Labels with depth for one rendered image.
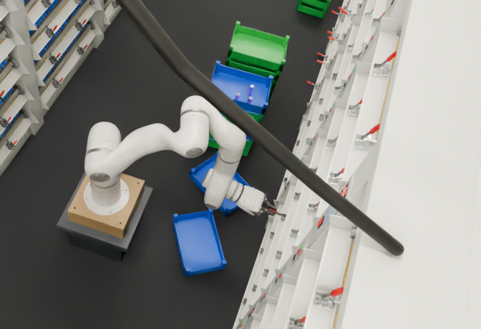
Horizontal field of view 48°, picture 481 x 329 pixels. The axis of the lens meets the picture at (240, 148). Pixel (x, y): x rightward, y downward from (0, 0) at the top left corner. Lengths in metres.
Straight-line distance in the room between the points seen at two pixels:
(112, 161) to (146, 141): 0.15
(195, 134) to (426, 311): 1.07
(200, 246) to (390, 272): 1.85
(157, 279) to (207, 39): 1.61
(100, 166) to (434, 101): 1.20
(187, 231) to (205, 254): 0.15
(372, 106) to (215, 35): 2.21
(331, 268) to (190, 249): 1.59
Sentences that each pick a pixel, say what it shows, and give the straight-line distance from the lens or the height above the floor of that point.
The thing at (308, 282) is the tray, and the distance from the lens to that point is 1.38.
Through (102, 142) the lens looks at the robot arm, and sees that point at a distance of 2.02.
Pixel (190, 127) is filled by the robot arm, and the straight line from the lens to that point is 1.82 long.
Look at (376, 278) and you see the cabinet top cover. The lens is 0.94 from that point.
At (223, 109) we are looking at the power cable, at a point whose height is 1.91.
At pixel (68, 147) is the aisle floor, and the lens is 2.97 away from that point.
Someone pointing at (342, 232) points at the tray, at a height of 1.46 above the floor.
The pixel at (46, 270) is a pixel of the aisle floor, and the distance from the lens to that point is 2.68.
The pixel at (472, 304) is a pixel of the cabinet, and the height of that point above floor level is 1.70.
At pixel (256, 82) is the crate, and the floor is 0.40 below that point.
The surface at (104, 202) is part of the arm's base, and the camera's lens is 2.32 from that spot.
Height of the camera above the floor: 2.50
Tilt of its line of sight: 55 degrees down
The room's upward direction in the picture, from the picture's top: 21 degrees clockwise
